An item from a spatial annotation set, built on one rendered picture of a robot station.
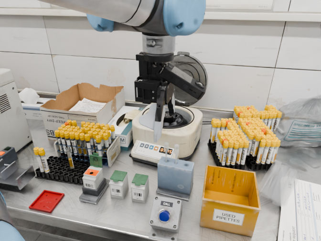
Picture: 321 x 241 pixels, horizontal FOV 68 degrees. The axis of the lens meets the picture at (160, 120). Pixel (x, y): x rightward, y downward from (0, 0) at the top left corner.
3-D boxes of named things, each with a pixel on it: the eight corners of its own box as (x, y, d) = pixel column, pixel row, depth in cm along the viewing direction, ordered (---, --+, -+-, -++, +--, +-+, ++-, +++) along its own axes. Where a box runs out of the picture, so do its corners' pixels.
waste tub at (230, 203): (198, 227, 61) (201, 199, 57) (203, 190, 73) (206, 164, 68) (253, 238, 59) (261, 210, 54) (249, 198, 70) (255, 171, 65)
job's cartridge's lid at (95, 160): (88, 152, 69) (90, 151, 70) (90, 166, 71) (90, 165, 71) (101, 154, 68) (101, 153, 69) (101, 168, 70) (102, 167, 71)
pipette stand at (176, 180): (155, 193, 72) (155, 167, 67) (163, 178, 78) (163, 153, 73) (188, 201, 69) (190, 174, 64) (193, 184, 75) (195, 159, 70)
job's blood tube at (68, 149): (70, 173, 79) (64, 148, 74) (72, 170, 80) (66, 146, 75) (73, 174, 79) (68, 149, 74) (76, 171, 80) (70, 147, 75)
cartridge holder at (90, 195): (79, 201, 69) (77, 191, 67) (94, 180, 77) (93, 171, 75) (96, 204, 68) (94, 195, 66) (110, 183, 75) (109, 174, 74)
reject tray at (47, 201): (29, 209, 67) (28, 206, 66) (44, 191, 72) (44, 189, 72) (50, 213, 65) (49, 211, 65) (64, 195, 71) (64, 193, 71)
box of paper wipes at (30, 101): (5, 116, 115) (-4, 92, 109) (21, 106, 125) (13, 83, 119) (47, 120, 112) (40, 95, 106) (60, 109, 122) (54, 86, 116)
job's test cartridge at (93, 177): (84, 192, 70) (81, 176, 67) (92, 181, 74) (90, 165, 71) (97, 195, 69) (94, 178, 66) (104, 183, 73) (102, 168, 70)
